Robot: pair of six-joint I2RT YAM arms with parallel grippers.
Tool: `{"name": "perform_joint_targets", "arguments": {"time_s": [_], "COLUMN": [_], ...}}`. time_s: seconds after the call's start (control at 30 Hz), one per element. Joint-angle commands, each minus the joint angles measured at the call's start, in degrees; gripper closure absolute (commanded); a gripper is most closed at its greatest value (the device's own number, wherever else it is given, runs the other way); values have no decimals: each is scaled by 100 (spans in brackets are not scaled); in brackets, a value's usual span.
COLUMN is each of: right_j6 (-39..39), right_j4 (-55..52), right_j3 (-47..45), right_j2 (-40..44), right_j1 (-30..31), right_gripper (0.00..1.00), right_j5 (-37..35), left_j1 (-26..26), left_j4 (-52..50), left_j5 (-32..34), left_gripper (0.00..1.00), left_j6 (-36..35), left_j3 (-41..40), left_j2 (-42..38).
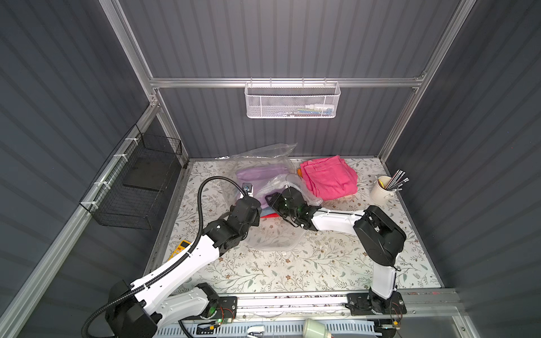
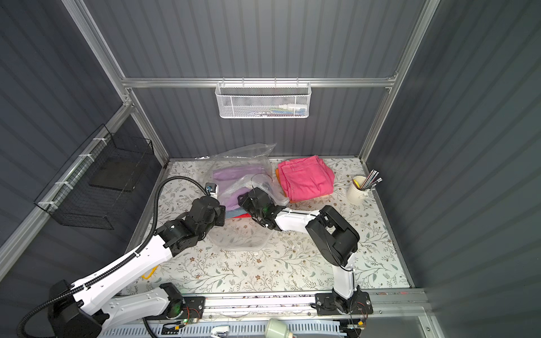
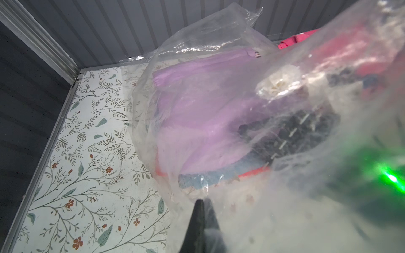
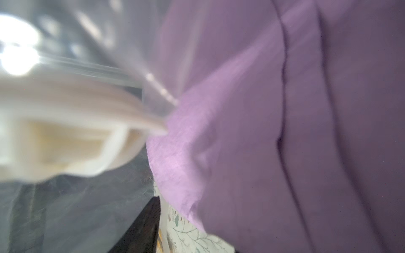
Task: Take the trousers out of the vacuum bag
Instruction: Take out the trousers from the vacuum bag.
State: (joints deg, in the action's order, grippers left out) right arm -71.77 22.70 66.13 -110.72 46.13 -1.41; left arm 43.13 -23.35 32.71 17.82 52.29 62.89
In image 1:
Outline clear plastic vacuum bag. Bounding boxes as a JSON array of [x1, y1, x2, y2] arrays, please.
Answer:
[[218, 143, 323, 252]]

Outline pink cloth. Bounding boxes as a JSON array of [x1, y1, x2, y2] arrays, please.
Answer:
[[300, 156, 358, 201]]

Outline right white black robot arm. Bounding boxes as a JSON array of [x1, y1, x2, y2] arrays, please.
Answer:
[[265, 187, 407, 301]]

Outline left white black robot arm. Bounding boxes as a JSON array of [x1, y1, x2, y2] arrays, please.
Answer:
[[105, 197, 261, 337]]

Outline folded red cloth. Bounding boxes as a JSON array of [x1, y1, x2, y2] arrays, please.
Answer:
[[261, 212, 279, 218]]

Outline yellow object on mat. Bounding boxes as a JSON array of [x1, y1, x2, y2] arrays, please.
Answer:
[[168, 239, 191, 260]]

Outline floral table mat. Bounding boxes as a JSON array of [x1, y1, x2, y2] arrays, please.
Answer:
[[162, 158, 443, 294]]

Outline white pen cup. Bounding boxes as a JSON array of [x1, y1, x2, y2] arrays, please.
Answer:
[[369, 175, 396, 206]]

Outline items in white basket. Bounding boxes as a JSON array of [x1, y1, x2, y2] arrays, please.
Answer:
[[269, 104, 336, 118]]

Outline bundle of pens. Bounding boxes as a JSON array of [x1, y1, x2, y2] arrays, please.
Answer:
[[385, 170, 409, 191]]

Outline pale green lamp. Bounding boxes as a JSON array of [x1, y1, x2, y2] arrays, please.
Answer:
[[302, 318, 332, 338]]

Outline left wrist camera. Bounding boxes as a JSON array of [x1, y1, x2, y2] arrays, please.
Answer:
[[242, 183, 254, 197]]

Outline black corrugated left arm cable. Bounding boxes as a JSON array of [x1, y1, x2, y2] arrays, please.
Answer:
[[81, 175, 248, 338]]

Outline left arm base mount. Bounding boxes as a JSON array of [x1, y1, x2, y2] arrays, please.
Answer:
[[178, 295, 238, 321]]

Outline white wire mesh basket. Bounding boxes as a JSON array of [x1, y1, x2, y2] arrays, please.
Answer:
[[244, 81, 341, 119]]

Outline black wire mesh basket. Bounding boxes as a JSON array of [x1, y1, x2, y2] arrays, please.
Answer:
[[80, 128, 183, 230]]

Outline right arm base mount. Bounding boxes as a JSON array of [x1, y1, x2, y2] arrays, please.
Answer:
[[344, 290, 408, 317]]

